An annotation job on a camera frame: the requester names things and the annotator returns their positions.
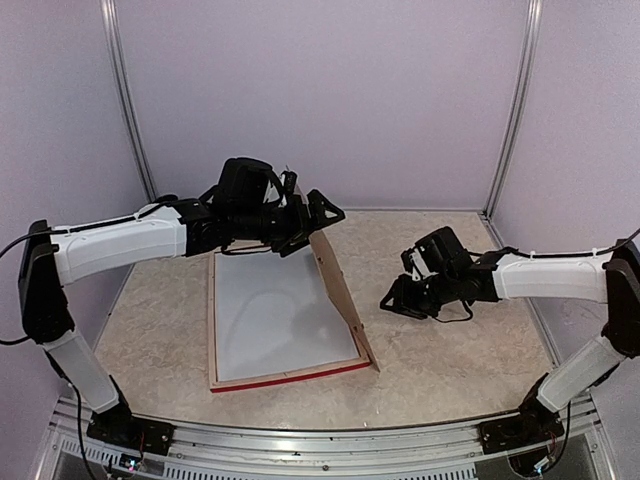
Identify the brown cardboard backing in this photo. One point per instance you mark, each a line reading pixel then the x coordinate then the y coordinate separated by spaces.
pixel 336 290

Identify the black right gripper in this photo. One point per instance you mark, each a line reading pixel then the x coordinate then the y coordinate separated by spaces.
pixel 404 303

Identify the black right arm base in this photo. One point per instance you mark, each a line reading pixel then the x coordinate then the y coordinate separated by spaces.
pixel 515 430

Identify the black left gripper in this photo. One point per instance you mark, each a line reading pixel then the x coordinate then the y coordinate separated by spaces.
pixel 300 223

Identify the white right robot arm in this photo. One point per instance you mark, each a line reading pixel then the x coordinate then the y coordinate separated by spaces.
pixel 439 270

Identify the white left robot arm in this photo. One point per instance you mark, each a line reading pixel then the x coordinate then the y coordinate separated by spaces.
pixel 54 257

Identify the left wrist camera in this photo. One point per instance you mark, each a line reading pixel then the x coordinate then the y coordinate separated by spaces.
pixel 280 189

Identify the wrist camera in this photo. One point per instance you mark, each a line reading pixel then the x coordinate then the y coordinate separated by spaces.
pixel 280 189
pixel 414 264

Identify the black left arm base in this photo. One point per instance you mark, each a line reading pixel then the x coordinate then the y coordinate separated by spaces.
pixel 139 434

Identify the aluminium front rail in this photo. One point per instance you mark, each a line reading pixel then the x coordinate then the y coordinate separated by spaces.
pixel 451 450

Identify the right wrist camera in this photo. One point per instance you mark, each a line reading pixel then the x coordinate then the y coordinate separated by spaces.
pixel 414 264

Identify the right aluminium corner post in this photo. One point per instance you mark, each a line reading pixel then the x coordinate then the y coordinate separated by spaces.
pixel 517 106

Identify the red and black photo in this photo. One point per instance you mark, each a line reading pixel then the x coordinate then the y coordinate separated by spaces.
pixel 275 310

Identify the left aluminium corner post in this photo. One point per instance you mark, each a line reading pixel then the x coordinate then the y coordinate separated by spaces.
pixel 117 58

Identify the red wooden picture frame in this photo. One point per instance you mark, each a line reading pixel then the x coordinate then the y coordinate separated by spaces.
pixel 280 380

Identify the aluminium corner post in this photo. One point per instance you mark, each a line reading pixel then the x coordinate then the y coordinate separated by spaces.
pixel 517 106
pixel 117 58

